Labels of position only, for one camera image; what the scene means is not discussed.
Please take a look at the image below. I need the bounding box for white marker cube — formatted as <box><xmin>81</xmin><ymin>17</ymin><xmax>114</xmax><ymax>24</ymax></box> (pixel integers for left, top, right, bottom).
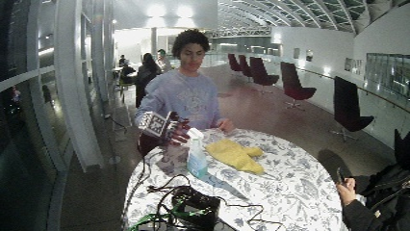
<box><xmin>138</xmin><ymin>111</ymin><xmax>181</xmax><ymax>139</ymax></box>

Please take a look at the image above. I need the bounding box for clear spray bottle blue liquid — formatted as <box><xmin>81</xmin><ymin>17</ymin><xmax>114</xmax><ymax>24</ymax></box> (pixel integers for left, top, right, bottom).
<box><xmin>186</xmin><ymin>127</ymin><xmax>209</xmax><ymax>179</ymax></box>

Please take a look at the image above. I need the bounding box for dark chair behind person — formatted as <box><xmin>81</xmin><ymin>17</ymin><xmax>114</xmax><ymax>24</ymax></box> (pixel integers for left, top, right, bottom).
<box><xmin>137</xmin><ymin>131</ymin><xmax>169</xmax><ymax>158</ymax></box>

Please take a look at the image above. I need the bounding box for yellow cloth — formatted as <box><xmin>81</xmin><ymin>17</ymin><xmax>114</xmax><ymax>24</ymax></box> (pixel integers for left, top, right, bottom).
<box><xmin>204</xmin><ymin>138</ymin><xmax>266</xmax><ymax>176</ymax></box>

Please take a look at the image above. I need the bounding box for the person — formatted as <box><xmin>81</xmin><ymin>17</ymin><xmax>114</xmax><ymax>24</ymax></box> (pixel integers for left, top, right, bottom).
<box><xmin>133</xmin><ymin>29</ymin><xmax>237</xmax><ymax>154</ymax></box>

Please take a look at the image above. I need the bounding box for dark red swivel chair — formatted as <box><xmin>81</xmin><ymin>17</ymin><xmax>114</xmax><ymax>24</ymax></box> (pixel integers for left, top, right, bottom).
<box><xmin>237</xmin><ymin>54</ymin><xmax>254</xmax><ymax>79</ymax></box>
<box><xmin>226</xmin><ymin>53</ymin><xmax>244</xmax><ymax>73</ymax></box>
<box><xmin>279</xmin><ymin>61</ymin><xmax>318</xmax><ymax>111</ymax></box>
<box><xmin>329</xmin><ymin>75</ymin><xmax>375</xmax><ymax>142</ymax></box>
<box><xmin>249</xmin><ymin>56</ymin><xmax>281</xmax><ymax>94</ymax></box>

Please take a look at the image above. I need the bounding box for floral white blue tablecloth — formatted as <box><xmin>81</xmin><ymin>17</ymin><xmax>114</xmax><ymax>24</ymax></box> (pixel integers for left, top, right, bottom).
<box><xmin>121</xmin><ymin>128</ymin><xmax>350</xmax><ymax>231</ymax></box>

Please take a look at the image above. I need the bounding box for black electronic device box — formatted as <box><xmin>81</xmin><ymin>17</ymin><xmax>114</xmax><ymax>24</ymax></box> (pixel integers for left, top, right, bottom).
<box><xmin>170</xmin><ymin>186</ymin><xmax>222</xmax><ymax>230</ymax></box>

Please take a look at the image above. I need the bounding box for white pillar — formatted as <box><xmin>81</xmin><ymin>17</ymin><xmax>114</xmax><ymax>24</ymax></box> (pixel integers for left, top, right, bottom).
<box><xmin>52</xmin><ymin>0</ymin><xmax>105</xmax><ymax>173</ymax></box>

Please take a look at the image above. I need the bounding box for black phone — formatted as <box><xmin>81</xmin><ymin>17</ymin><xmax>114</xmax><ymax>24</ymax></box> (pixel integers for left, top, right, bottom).
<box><xmin>335</xmin><ymin>167</ymin><xmax>346</xmax><ymax>185</ymax></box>

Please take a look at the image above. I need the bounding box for dark chair back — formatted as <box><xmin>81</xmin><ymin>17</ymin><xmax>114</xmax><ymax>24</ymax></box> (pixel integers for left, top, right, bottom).
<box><xmin>393</xmin><ymin>128</ymin><xmax>410</xmax><ymax>171</ymax></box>

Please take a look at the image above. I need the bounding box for long black glove cable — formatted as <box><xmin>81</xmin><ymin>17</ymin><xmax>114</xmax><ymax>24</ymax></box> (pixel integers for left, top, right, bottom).
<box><xmin>120</xmin><ymin>141</ymin><xmax>169</xmax><ymax>231</ymax></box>

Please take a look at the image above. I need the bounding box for black looped cable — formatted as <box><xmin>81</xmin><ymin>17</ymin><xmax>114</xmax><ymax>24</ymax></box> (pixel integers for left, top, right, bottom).
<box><xmin>146</xmin><ymin>173</ymin><xmax>192</xmax><ymax>222</ymax></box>

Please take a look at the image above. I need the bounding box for green cable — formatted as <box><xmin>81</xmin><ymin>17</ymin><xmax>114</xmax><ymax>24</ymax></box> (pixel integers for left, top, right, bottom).
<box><xmin>126</xmin><ymin>192</ymin><xmax>193</xmax><ymax>231</ymax></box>

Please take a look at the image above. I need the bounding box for thin black cable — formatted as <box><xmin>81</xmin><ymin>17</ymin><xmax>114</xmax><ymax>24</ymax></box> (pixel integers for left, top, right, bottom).
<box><xmin>220</xmin><ymin>195</ymin><xmax>287</xmax><ymax>231</ymax></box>

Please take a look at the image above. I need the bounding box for glass wall window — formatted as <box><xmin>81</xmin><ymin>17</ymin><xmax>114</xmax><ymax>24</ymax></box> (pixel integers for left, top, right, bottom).
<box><xmin>365</xmin><ymin>52</ymin><xmax>410</xmax><ymax>99</ymax></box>

